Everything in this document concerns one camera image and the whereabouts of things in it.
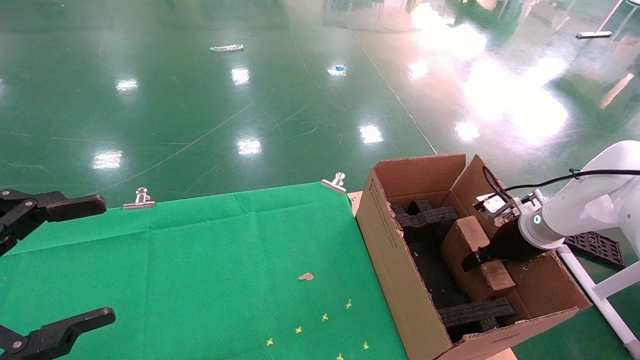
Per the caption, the black lattice grate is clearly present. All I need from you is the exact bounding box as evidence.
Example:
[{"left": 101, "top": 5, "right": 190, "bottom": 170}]
[{"left": 564, "top": 231, "right": 626, "bottom": 268}]

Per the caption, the white tube frame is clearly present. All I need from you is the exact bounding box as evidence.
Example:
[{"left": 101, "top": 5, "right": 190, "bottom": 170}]
[{"left": 556, "top": 245, "right": 640, "bottom": 358}]

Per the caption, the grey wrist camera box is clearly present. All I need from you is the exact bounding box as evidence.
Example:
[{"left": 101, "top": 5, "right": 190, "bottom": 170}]
[{"left": 474, "top": 194, "right": 508, "bottom": 213}]

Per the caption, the black foam floor pad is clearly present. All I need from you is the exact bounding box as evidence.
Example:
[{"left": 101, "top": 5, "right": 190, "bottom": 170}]
[{"left": 404, "top": 239, "right": 473, "bottom": 310}]

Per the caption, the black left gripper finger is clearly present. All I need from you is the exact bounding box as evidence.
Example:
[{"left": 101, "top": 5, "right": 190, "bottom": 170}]
[
  {"left": 0, "top": 188, "right": 107, "bottom": 257},
  {"left": 0, "top": 307, "right": 116, "bottom": 360}
]

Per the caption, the large open cardboard carton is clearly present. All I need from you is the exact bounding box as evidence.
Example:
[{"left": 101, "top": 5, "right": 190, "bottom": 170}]
[{"left": 355, "top": 153, "right": 593, "bottom": 360}]

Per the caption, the long thin black cable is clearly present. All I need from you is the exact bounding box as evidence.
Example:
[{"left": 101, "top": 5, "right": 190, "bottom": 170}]
[{"left": 481, "top": 165, "right": 640, "bottom": 201}]

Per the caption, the silver binder clip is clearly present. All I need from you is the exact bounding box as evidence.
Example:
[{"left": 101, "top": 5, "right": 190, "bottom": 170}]
[
  {"left": 320, "top": 172, "right": 348, "bottom": 194},
  {"left": 123, "top": 186, "right": 157, "bottom": 210}
]

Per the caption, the silver camera mounting bracket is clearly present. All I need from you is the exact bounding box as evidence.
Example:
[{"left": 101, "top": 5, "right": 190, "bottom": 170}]
[{"left": 500, "top": 199, "right": 526, "bottom": 221}]

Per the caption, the white stand foot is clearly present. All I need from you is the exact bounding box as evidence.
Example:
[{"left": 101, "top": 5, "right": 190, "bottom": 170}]
[{"left": 576, "top": 0, "right": 626, "bottom": 40}]

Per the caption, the small brown cardboard box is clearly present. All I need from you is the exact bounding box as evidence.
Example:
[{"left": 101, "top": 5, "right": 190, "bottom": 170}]
[{"left": 441, "top": 216, "right": 517, "bottom": 302}]

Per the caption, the green table cloth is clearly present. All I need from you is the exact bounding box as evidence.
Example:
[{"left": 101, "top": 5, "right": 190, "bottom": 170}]
[{"left": 0, "top": 181, "right": 408, "bottom": 360}]

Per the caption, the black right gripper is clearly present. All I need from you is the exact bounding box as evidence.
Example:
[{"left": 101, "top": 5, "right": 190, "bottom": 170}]
[{"left": 461, "top": 219, "right": 551, "bottom": 272}]

